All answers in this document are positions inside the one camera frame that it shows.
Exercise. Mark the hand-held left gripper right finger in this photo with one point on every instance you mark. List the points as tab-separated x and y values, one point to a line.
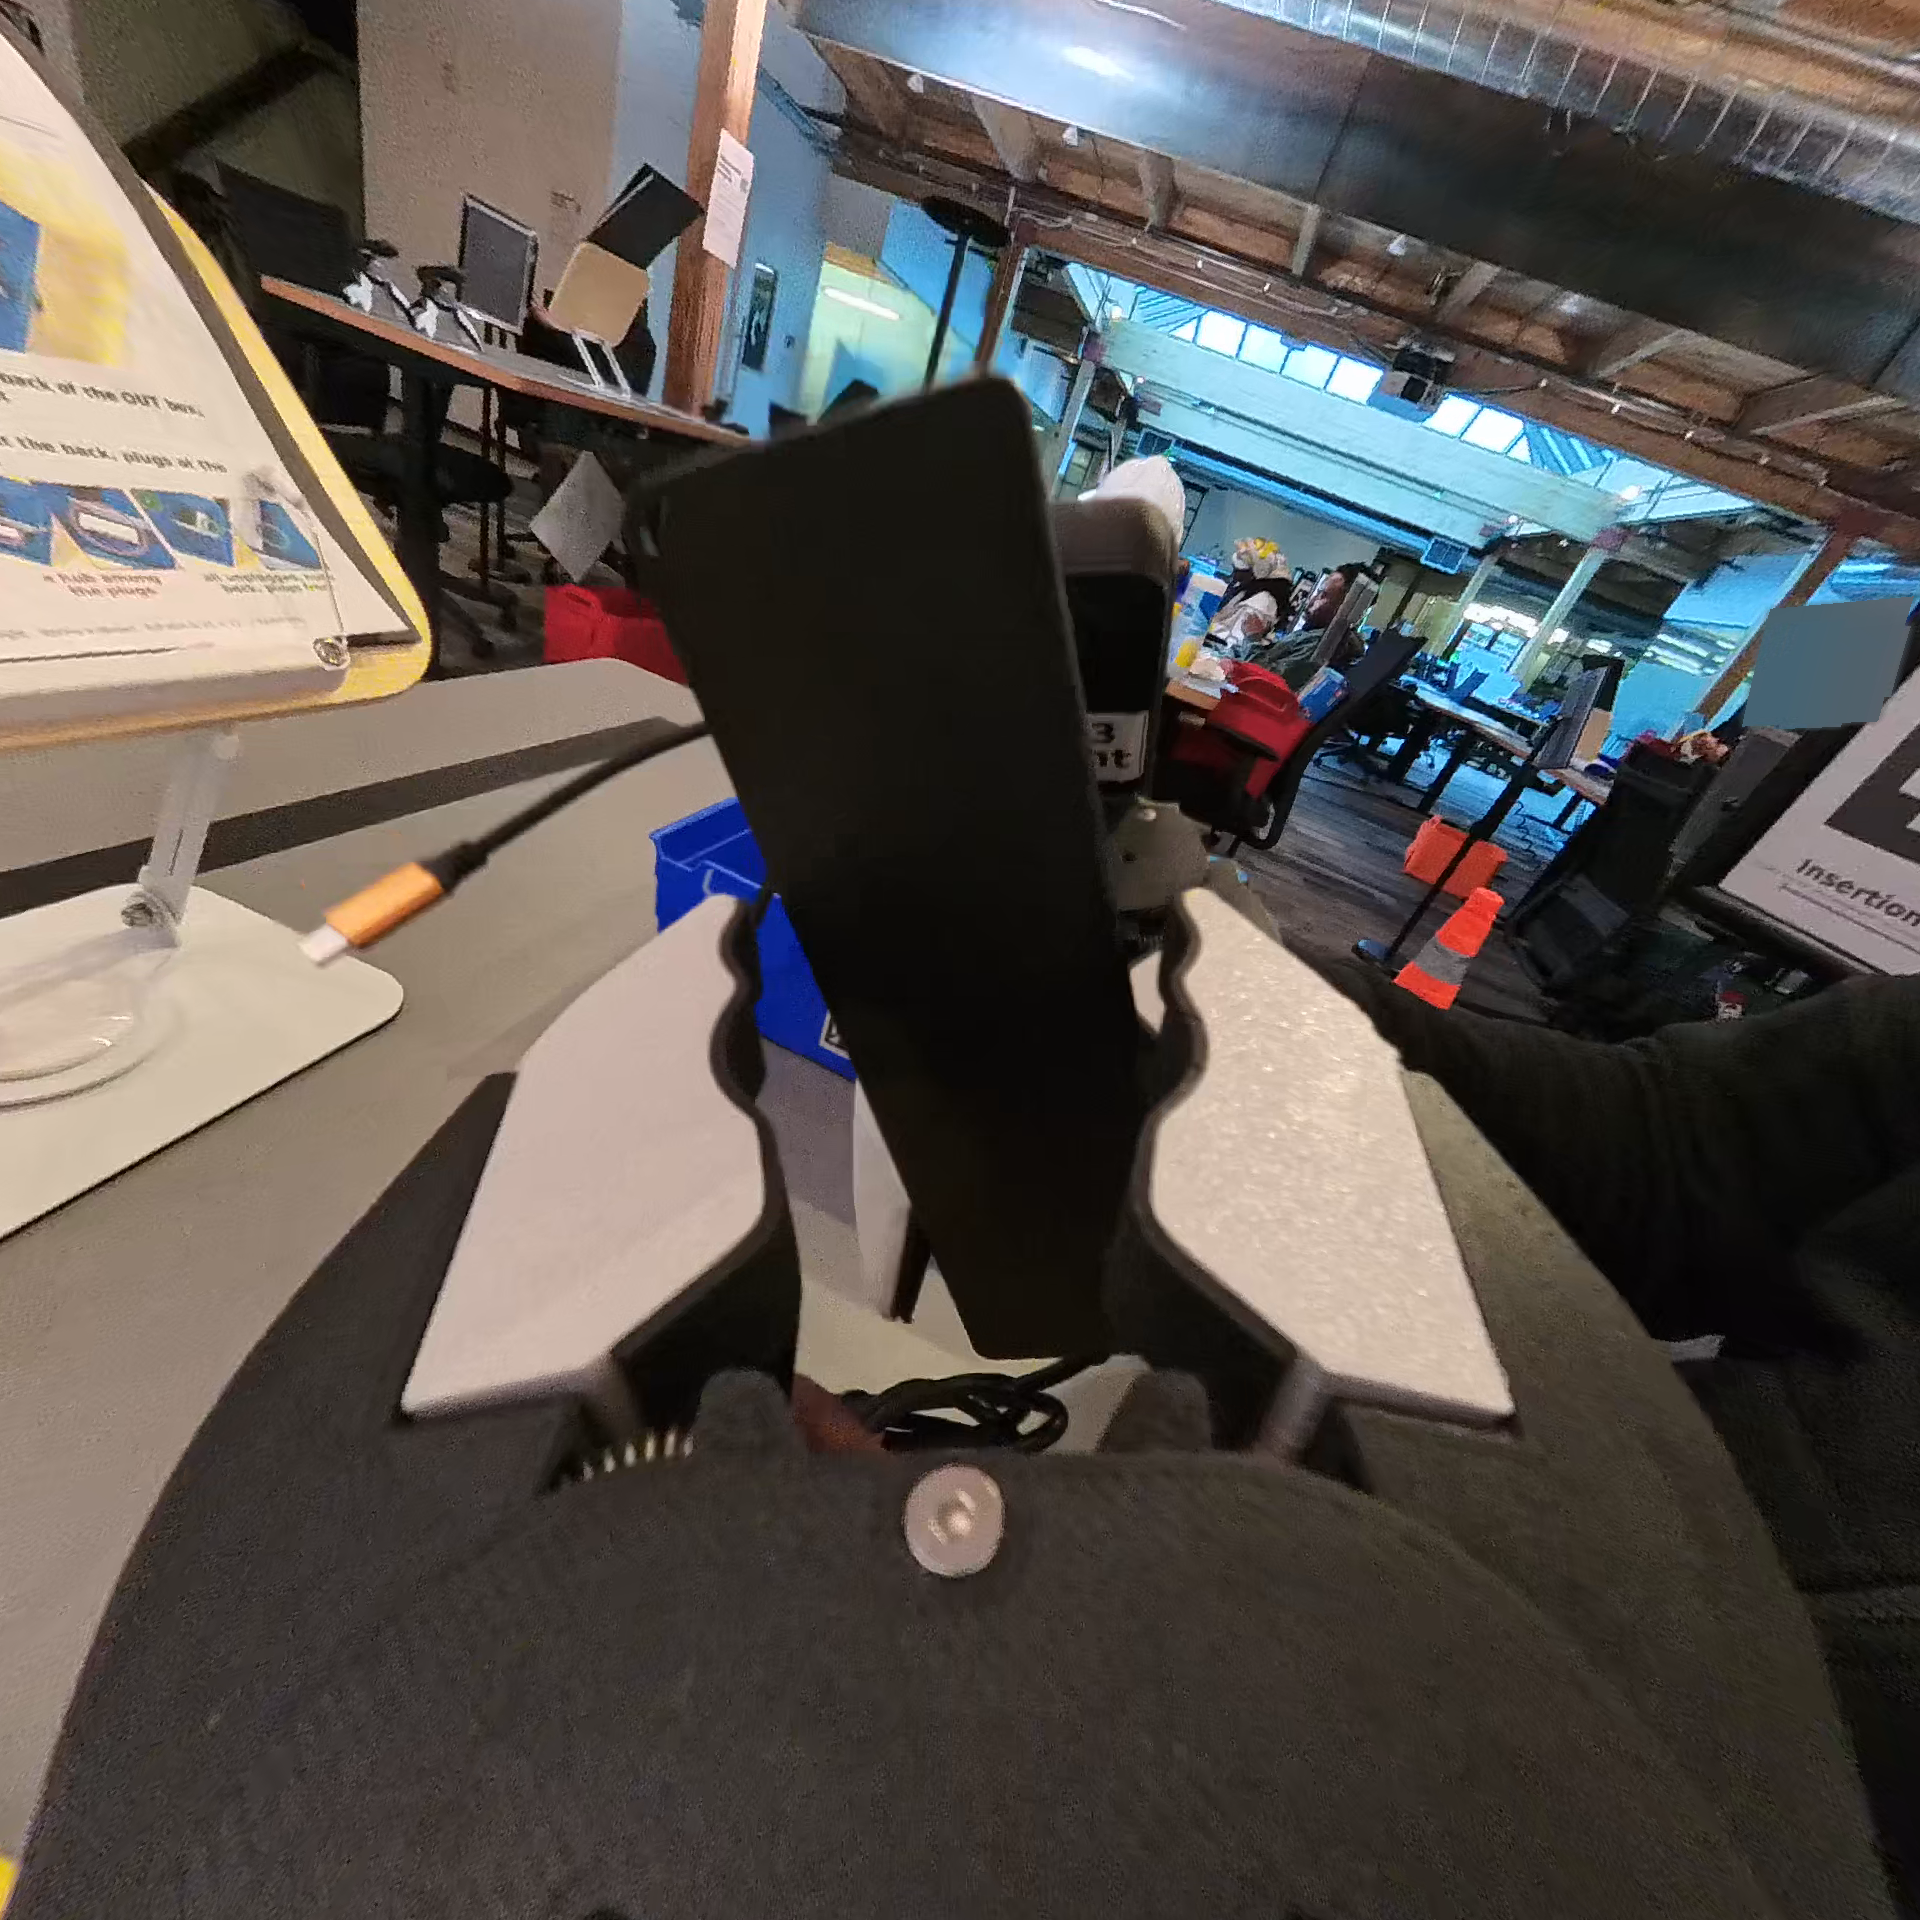
1306	1184

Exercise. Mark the orange box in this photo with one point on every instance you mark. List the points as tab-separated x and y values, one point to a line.
1453	857

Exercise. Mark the wooden desk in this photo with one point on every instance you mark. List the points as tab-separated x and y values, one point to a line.
510	368

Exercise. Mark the instruction sheet on clear stand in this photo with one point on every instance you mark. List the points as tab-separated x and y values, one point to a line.
148	451

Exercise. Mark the office chair with red jacket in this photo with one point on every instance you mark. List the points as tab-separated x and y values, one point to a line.
1244	735

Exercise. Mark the black office chair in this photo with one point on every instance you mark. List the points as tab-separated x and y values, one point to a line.
458	495

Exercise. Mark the computer monitor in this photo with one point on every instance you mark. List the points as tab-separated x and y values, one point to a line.
499	263

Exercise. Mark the person's right forearm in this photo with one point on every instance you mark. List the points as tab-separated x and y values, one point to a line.
1620	1109

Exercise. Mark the white black-print sign board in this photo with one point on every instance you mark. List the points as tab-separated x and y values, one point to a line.
1845	856

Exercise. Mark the blue plastic bin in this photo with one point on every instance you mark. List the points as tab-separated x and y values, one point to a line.
704	863

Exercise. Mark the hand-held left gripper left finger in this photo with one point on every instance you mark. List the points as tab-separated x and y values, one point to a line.
598	1184

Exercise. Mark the orange striped traffic cone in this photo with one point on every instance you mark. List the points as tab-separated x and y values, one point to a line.
1451	949

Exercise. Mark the red plastic bin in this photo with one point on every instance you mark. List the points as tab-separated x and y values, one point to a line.
598	630

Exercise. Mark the black usb hub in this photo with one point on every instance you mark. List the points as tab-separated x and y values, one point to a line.
901	839

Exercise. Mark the wooden post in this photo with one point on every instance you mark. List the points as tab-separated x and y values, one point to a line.
714	181

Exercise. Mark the black floor lamp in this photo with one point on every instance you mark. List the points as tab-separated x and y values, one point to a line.
961	241

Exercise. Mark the pale wooden chair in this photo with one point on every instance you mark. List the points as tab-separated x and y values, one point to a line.
597	300

